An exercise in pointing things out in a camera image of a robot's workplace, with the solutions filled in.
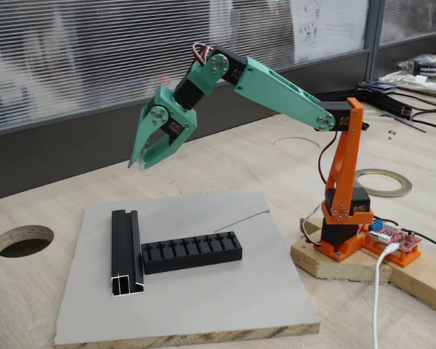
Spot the metallic tape roll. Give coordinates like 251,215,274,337
355,167,413,198

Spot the white USB cable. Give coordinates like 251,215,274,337
371,242,399,349

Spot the wooden base plank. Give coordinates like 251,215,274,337
390,249,436,316

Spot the thin black cable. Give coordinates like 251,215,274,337
409,107,436,131

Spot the white paper sheet with drawing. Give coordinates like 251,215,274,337
289,0,370,65

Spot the blue card stack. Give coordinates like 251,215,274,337
358,80,399,95

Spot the black aluminium corner frame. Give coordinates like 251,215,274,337
312,88,413,121

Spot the black slotted plastic block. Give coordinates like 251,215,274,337
140,230,243,276

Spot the grey chipboard panel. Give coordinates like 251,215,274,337
53,191,321,346

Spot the black power cable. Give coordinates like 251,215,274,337
403,227,436,256

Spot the red controller board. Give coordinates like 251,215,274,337
365,217,422,254

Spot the clear plastic bag with parts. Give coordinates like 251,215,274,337
397,53,436,79

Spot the black aluminium profile bar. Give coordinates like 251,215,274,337
111,209,147,298

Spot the light wooden block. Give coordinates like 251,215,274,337
290,217,394,283

